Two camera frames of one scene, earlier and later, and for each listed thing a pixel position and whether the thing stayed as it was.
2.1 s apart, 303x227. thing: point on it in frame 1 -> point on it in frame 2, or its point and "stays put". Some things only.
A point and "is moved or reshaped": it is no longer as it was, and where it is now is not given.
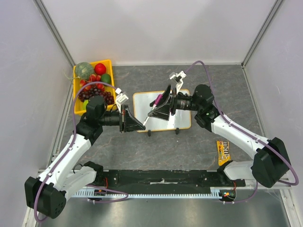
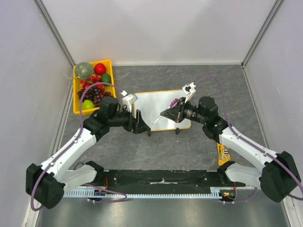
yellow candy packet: [223, 152] stays put
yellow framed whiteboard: [142, 109] stays put
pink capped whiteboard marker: [157, 100] is moved or reshaped
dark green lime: [106, 78] stays put
